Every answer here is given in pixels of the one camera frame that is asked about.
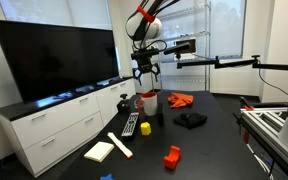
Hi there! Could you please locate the white mug red inside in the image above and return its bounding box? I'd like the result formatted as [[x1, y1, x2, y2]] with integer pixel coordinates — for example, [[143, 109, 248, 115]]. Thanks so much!
[[137, 91, 159, 117]]

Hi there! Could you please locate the orange towel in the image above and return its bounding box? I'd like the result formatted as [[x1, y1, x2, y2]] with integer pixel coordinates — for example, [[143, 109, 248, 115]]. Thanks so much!
[[167, 92, 195, 109]]

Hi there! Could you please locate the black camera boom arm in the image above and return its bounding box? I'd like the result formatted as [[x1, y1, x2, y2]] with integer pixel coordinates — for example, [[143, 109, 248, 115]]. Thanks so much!
[[176, 54, 288, 72]]

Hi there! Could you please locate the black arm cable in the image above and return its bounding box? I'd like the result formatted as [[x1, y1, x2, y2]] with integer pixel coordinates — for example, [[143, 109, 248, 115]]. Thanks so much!
[[125, 0, 181, 51]]

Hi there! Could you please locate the orange arch block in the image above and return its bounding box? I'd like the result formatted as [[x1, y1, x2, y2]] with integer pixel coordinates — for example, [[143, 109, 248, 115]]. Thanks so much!
[[163, 145, 182, 171]]

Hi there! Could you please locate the white drawer cabinet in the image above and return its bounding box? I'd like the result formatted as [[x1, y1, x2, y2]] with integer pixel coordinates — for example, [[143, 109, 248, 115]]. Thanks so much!
[[0, 75, 137, 178]]

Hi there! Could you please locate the metal wire shelf rack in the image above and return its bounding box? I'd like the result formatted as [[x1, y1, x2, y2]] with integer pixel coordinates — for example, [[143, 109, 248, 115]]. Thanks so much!
[[145, 0, 212, 93]]

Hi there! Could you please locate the thin black camera cable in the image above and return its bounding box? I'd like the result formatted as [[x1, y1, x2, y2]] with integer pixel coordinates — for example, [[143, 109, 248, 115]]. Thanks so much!
[[257, 61, 288, 98]]

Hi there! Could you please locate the black knob clamp mount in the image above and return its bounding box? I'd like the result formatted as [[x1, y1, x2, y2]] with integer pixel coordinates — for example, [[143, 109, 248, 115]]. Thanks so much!
[[116, 93, 131, 113]]

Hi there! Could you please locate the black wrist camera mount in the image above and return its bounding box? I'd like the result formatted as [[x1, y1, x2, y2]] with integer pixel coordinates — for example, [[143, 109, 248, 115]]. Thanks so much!
[[130, 48, 161, 62]]

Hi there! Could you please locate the black folded cloth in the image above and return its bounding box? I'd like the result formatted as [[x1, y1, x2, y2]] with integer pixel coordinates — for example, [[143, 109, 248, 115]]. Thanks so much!
[[172, 111, 208, 130]]

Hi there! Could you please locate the white marker stick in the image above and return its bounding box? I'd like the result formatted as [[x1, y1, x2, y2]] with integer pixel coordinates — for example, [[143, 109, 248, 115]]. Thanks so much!
[[107, 132, 134, 159]]

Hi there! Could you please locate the black remote control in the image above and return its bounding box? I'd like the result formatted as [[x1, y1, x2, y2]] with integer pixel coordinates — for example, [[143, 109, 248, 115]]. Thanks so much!
[[121, 112, 140, 138]]

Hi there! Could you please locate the red toggle clamp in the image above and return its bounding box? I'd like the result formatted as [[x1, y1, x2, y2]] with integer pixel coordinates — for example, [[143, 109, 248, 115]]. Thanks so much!
[[238, 96, 255, 112]]

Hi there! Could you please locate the black television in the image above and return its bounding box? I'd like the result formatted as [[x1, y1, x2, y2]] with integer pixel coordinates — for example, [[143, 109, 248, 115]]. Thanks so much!
[[0, 18, 120, 104]]

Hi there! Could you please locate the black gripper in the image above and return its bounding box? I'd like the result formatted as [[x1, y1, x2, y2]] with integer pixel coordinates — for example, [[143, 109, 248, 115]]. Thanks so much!
[[132, 54, 162, 86]]

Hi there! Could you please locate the black stereo camera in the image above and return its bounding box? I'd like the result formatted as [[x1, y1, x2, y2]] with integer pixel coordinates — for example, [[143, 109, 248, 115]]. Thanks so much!
[[163, 38, 197, 56]]

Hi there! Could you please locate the pale yellow sticky pad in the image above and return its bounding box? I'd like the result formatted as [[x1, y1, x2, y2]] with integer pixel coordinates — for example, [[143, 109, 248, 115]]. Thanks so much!
[[83, 141, 115, 163]]

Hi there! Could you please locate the yellow block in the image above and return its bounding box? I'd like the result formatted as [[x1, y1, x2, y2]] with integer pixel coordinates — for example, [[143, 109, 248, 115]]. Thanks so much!
[[140, 121, 152, 136]]

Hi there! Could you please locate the red frame bracket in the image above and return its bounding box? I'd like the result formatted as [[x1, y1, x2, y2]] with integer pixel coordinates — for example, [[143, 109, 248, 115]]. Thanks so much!
[[243, 131, 251, 144]]

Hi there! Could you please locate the blue block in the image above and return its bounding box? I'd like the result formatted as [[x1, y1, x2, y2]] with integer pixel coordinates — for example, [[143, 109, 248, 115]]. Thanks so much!
[[99, 173, 114, 180]]

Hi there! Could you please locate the aluminium frame rail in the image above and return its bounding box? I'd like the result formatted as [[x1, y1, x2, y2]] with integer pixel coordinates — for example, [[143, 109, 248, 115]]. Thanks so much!
[[233, 105, 288, 180]]

